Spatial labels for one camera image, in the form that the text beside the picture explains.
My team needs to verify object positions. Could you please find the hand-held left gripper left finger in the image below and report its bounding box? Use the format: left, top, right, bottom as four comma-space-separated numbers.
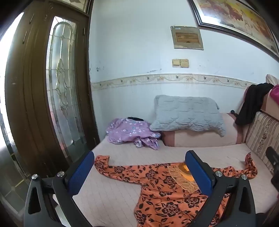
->
24, 151, 95, 227

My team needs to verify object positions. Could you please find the striped floral sofa cushion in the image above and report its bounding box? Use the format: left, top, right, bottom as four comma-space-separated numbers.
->
246, 111, 279, 173

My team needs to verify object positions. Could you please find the pink bolster cushion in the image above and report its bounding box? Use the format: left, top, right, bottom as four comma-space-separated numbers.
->
162, 113, 249, 147

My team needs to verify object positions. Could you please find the beige patterned pillow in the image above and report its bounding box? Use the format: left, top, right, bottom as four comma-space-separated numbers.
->
266, 74, 279, 85

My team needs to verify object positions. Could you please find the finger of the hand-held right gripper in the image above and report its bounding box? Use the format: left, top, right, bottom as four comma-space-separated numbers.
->
270, 175, 279, 193
265, 146, 279, 173

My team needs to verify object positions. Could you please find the brown sofa frame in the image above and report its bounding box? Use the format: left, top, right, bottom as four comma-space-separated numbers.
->
260, 93, 279, 121

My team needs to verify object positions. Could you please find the framed painting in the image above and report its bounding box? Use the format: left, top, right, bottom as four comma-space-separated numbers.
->
188, 0, 279, 60

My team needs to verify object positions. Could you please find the black cloth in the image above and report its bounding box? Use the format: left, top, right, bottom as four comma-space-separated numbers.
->
235, 83, 274, 125

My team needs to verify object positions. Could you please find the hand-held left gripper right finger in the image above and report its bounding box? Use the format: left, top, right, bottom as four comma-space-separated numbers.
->
185, 150, 256, 227

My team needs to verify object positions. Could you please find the orange black floral garment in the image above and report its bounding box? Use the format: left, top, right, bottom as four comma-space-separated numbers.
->
94, 152, 259, 227

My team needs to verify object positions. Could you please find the brown wooden glass-panel door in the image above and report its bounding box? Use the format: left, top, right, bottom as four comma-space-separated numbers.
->
4, 0, 101, 179

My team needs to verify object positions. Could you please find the purple floral garment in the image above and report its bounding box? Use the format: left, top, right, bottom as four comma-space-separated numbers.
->
106, 118, 162, 151

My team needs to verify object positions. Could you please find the pink cloth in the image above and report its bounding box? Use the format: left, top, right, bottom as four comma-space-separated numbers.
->
269, 84, 279, 103

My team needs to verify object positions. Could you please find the framed wall plaque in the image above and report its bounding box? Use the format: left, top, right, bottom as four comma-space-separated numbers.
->
171, 26, 204, 50

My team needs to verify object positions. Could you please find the grey quilted pillow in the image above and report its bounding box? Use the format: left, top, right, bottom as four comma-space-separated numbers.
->
149, 95, 226, 137

